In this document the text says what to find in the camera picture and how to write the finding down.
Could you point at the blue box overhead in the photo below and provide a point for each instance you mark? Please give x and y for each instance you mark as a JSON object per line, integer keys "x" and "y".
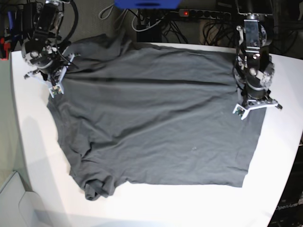
{"x": 147, "y": 4}

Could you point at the dark grey t-shirt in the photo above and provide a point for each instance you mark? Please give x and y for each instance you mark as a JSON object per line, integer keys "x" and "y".
{"x": 151, "y": 115}

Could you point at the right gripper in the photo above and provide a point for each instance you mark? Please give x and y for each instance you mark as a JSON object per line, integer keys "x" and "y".
{"x": 52, "y": 75}

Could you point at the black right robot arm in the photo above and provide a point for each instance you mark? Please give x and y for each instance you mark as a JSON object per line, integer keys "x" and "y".
{"x": 46, "y": 50}

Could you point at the red and black clamp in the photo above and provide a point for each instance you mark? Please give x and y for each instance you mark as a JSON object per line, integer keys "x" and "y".
{"x": 4, "y": 49}

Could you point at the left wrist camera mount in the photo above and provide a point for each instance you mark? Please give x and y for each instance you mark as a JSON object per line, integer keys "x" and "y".
{"x": 253, "y": 106}

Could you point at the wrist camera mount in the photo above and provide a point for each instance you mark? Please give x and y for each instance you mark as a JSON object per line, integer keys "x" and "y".
{"x": 54, "y": 80}
{"x": 253, "y": 106}

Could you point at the black power strip red light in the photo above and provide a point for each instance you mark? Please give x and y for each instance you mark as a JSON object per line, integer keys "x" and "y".
{"x": 204, "y": 14}

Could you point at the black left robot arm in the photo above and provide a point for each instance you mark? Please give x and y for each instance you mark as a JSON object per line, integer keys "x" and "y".
{"x": 253, "y": 68}

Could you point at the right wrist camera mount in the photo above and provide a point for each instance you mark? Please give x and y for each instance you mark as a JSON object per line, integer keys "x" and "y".
{"x": 54, "y": 80}

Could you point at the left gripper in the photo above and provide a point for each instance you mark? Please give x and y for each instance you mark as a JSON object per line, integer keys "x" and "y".
{"x": 255, "y": 104}

